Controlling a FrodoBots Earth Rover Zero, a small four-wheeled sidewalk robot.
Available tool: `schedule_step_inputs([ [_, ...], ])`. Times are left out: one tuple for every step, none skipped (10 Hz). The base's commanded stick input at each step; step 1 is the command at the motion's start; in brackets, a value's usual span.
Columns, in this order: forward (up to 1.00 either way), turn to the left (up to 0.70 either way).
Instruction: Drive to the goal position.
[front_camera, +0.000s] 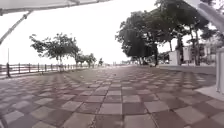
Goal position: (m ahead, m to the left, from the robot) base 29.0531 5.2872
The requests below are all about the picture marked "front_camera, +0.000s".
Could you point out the small leafy tree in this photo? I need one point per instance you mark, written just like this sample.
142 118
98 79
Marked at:
89 59
100 61

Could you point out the checkered paved plaza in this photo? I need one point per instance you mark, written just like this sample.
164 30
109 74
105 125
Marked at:
110 100

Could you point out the group of large trees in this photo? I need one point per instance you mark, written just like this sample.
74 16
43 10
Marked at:
146 30

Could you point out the broad leafy tree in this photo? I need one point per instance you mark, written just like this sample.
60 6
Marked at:
58 46

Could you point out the pale building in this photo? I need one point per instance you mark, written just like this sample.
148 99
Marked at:
174 57

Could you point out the dark railing fence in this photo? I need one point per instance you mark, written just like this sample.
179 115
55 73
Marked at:
20 68

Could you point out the white canopy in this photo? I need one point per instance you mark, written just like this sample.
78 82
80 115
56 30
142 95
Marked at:
33 4

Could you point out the low grey kerb wall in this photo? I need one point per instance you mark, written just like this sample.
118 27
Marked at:
186 68

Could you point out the white canopy post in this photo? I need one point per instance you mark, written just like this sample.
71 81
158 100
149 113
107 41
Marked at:
219 73

